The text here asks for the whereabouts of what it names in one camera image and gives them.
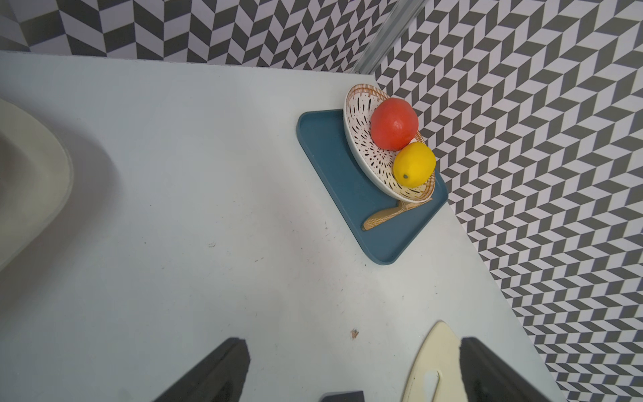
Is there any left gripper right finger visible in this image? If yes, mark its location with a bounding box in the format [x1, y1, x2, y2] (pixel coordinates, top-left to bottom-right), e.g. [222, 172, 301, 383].
[459, 337, 549, 402]

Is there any yellow lemon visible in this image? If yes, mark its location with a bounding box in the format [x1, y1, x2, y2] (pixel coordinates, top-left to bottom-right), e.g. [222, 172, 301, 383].
[393, 142, 437, 188]

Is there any patterned white bowl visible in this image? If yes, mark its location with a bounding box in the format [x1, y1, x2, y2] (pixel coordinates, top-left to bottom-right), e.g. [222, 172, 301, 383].
[343, 84, 437, 204]

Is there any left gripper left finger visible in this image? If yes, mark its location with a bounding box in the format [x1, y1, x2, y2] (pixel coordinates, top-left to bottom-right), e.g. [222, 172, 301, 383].
[156, 338, 251, 402]

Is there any cream cutting board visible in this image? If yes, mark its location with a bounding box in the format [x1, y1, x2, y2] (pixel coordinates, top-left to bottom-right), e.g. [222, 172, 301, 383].
[402, 321, 468, 401]

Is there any black cleaver knife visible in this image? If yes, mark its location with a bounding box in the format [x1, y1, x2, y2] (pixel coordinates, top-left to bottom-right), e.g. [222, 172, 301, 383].
[320, 391, 365, 402]

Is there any red tomato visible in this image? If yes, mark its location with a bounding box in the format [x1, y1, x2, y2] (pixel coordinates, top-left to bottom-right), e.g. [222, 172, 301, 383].
[370, 98, 419, 152]

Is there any teal tray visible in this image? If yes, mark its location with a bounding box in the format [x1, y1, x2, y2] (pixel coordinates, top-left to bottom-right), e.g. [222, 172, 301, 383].
[296, 110, 448, 265]

